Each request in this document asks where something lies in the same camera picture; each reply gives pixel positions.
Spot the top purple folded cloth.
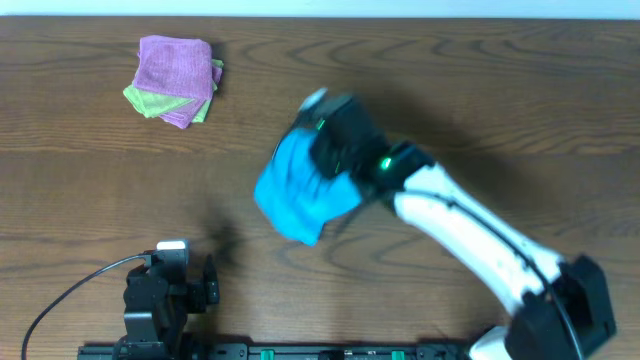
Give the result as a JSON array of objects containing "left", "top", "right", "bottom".
[{"left": 133, "top": 35, "right": 213, "bottom": 99}]

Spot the green folded cloth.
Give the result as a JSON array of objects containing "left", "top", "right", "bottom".
[
  {"left": 123, "top": 85, "right": 192, "bottom": 118},
  {"left": 192, "top": 59, "right": 224, "bottom": 123}
]

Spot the lower green folded cloth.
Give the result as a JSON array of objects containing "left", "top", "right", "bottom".
[{"left": 192, "top": 59, "right": 224, "bottom": 123}]

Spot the bottom purple folded cloth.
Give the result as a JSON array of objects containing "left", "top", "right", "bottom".
[{"left": 158, "top": 64, "right": 224, "bottom": 131}]

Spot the left black cable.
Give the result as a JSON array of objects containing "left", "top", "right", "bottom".
[{"left": 20, "top": 253, "right": 153, "bottom": 360}]

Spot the blue cloth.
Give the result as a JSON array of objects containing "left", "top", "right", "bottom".
[{"left": 254, "top": 128, "right": 362, "bottom": 246}]

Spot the purple folded cloth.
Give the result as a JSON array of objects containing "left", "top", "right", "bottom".
[
  {"left": 133, "top": 35, "right": 213, "bottom": 99},
  {"left": 158, "top": 64, "right": 224, "bottom": 131}
]

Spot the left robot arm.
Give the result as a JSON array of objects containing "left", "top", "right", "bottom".
[{"left": 111, "top": 250, "right": 220, "bottom": 360}]

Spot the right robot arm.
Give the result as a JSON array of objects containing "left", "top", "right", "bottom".
[{"left": 295, "top": 93, "right": 617, "bottom": 359}]

